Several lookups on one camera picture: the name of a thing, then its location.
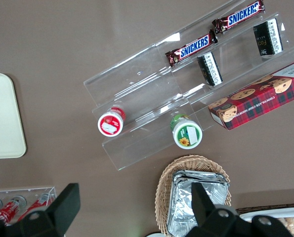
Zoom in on small black snack box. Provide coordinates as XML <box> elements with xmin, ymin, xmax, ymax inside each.
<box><xmin>197</xmin><ymin>51</ymin><xmax>223</xmax><ymax>87</ymax></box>
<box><xmin>252</xmin><ymin>18</ymin><xmax>284</xmax><ymax>58</ymax></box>

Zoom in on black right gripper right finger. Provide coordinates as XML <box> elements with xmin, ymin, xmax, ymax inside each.
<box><xmin>186</xmin><ymin>182</ymin><xmax>252</xmax><ymax>237</ymax></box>

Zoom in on dark brown woven tray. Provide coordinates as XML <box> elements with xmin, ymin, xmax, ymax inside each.
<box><xmin>235</xmin><ymin>202</ymin><xmax>294</xmax><ymax>216</ymax></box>

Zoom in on red lidded yogurt cup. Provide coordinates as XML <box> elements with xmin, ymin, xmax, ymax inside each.
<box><xmin>97</xmin><ymin>106</ymin><xmax>126</xmax><ymax>137</ymax></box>

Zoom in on clear acrylic stepped display stand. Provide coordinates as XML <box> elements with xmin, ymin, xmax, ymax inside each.
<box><xmin>83</xmin><ymin>0</ymin><xmax>294</xmax><ymax>171</ymax></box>

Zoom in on Snickers chocolate bar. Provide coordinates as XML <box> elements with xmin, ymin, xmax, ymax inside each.
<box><xmin>165</xmin><ymin>29</ymin><xmax>218</xmax><ymax>68</ymax></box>
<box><xmin>211</xmin><ymin>0</ymin><xmax>265</xmax><ymax>35</ymax></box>

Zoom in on white rectangular snack tray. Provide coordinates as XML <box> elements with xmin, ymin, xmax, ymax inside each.
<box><xmin>239</xmin><ymin>206</ymin><xmax>294</xmax><ymax>237</ymax></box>

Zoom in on silver foil container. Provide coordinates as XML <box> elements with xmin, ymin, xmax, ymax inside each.
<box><xmin>172</xmin><ymin>169</ymin><xmax>230</xmax><ymax>185</ymax></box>
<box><xmin>168</xmin><ymin>172</ymin><xmax>230</xmax><ymax>237</ymax></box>

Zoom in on red tartan cookie box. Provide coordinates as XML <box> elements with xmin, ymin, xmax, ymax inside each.
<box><xmin>208</xmin><ymin>57</ymin><xmax>294</xmax><ymax>131</ymax></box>

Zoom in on clear acrylic bottle rack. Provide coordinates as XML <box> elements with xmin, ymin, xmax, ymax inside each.
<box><xmin>0</xmin><ymin>186</ymin><xmax>57</xmax><ymax>223</ymax></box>

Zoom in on light oval wicker basket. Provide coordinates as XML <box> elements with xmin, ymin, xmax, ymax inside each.
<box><xmin>154</xmin><ymin>155</ymin><xmax>233</xmax><ymax>237</ymax></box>

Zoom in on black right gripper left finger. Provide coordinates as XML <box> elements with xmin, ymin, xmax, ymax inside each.
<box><xmin>18</xmin><ymin>183</ymin><xmax>81</xmax><ymax>237</ymax></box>

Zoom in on beige rectangular serving tray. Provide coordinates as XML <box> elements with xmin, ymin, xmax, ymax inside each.
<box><xmin>0</xmin><ymin>73</ymin><xmax>27</xmax><ymax>159</ymax></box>

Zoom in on green lidded yogurt cup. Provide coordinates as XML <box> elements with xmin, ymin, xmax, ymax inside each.
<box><xmin>170</xmin><ymin>113</ymin><xmax>204</xmax><ymax>149</ymax></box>

